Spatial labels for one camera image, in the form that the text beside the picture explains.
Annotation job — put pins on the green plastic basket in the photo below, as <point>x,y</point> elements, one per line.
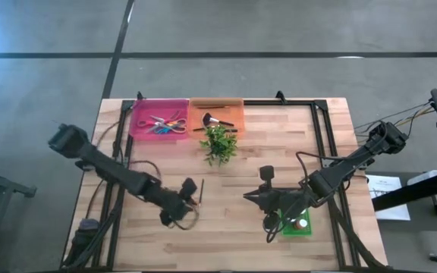
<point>294,231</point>

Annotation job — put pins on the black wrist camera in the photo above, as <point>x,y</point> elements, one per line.
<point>267,173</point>
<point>189,188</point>

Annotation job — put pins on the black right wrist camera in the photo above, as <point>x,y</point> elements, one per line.
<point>267,173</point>

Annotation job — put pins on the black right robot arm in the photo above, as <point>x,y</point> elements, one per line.
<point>355,161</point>

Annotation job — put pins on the blue paint bottle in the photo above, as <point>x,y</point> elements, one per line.
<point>292,219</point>

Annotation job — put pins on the red scissors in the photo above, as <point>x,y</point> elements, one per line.
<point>144,123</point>

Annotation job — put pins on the blue scissors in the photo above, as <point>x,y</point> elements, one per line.
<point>163,130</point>

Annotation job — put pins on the pink plastic tray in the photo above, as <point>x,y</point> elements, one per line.
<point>142,110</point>

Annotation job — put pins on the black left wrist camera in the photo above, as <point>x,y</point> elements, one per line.
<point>189,188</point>

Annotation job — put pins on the thin long black paintbrush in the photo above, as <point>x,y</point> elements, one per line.
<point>212,107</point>

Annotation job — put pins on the black stand beam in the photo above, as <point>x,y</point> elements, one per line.
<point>415,191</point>

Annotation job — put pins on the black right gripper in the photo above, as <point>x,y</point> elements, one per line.
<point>283,201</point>

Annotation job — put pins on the black fan paintbrush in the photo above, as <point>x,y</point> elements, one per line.
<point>206,119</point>

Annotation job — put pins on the white plastic box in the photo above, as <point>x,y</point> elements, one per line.
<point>423,177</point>

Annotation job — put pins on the orange plastic tray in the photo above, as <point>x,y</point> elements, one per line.
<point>233,113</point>

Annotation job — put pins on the orange black paint bottle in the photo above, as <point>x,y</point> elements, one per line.
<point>301,223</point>

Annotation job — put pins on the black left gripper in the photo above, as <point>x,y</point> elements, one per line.
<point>171,204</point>

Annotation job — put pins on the green plant in white pot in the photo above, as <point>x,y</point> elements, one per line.
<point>220,146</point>

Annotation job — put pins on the black frame clamp bracket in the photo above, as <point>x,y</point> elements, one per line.
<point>139,95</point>
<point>280,96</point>

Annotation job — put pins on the black aluminium table frame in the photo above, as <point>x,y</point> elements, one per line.
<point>279,102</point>

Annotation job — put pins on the white paper sheet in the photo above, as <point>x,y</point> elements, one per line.
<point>393,204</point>

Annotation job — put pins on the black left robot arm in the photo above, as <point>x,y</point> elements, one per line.
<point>101,167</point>

